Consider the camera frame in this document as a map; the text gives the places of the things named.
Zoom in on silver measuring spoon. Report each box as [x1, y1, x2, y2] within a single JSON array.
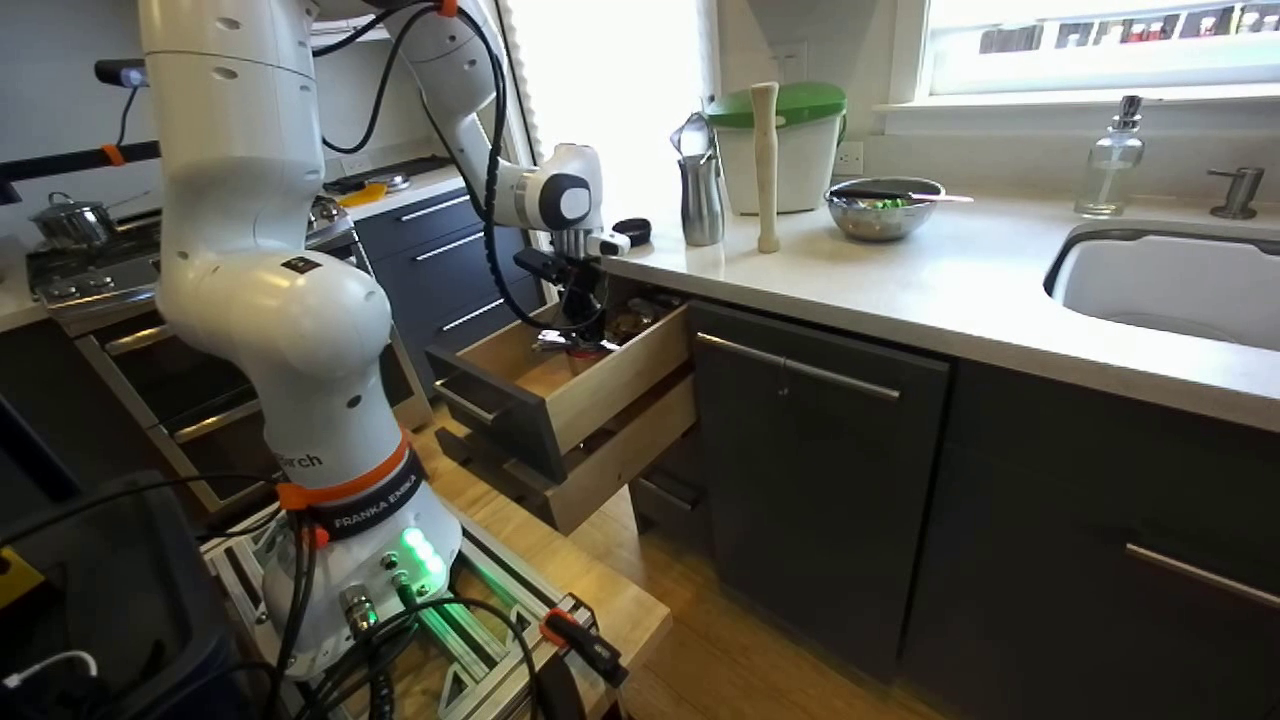
[[534, 329, 621, 354]]

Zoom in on wooden drawer with dark front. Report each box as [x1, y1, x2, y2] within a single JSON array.
[[426, 288, 697, 483], [436, 375, 699, 536]]

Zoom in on dark cabinet drawer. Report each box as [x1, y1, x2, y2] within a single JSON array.
[[900, 358, 1280, 720]]

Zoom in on steel pitcher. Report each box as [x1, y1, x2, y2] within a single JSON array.
[[670, 111, 727, 248]]

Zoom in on wooden pestle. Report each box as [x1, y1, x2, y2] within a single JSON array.
[[749, 81, 784, 255]]

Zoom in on white bin with green lid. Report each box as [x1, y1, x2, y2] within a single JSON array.
[[704, 81, 850, 217]]

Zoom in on dark dishwasher door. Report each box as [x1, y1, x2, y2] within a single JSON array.
[[688, 299, 953, 685]]

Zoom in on metal bowl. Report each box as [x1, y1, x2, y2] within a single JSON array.
[[824, 176, 947, 244]]

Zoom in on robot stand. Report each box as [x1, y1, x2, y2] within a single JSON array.
[[200, 400, 673, 720]]

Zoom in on orange and black clamp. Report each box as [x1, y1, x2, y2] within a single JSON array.
[[538, 604, 632, 692]]

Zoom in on oven door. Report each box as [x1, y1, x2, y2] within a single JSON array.
[[74, 318, 433, 513]]

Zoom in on stove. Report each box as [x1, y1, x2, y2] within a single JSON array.
[[24, 190, 435, 516]]

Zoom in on steel pot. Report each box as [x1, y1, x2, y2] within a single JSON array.
[[28, 192, 119, 252]]

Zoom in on clear soap dispenser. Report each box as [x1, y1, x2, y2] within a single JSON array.
[[1074, 95, 1147, 219]]

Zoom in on black bin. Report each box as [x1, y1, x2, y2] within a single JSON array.
[[0, 474, 245, 720]]

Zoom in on white sink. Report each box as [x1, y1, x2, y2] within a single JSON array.
[[1043, 221, 1280, 353]]

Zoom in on row of small bottles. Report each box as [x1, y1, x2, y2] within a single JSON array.
[[977, 3, 1280, 55]]

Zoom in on silver sink air gap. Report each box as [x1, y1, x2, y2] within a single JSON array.
[[1206, 166, 1267, 222]]

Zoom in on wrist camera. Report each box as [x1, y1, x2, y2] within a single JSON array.
[[513, 247, 567, 289]]

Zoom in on silver drawer handle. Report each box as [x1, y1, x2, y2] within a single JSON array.
[[398, 194, 473, 224], [439, 297, 508, 334], [413, 231, 488, 264], [1124, 542, 1280, 613]]

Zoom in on silver dishwasher door handle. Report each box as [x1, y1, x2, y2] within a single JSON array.
[[694, 332, 903, 403]]

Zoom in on oven door handle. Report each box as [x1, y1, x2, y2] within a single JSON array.
[[100, 322, 173, 358]]

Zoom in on camera on mount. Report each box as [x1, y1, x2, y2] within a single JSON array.
[[93, 57, 153, 91]]

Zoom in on white cable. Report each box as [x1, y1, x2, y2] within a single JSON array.
[[2, 650, 99, 691]]

